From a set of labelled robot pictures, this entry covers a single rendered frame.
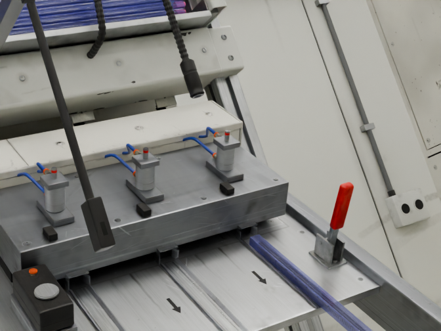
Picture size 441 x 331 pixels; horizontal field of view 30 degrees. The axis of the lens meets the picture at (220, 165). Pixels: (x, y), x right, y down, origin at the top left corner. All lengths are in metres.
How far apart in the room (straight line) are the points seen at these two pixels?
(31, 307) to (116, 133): 0.31
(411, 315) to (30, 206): 0.43
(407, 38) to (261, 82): 1.16
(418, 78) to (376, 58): 1.45
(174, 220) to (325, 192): 2.12
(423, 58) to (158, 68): 0.93
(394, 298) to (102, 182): 0.36
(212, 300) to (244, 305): 0.03
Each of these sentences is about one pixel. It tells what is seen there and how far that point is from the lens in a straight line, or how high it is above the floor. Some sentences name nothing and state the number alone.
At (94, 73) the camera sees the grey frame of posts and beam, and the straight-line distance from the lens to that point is 1.09.
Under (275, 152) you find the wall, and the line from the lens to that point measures 2.96.
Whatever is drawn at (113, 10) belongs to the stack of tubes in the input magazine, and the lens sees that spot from 1.10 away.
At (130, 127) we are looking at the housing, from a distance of 1.07.
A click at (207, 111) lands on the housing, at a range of 1.13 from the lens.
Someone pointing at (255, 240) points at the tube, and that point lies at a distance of 0.98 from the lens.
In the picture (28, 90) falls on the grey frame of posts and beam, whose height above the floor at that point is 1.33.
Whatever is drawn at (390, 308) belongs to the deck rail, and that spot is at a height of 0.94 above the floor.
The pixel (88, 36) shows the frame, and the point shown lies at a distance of 1.08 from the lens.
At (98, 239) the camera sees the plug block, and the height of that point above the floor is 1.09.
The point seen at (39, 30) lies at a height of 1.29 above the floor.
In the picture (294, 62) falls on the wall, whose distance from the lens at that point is 3.15.
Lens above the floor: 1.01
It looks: 9 degrees up
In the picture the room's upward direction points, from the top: 18 degrees counter-clockwise
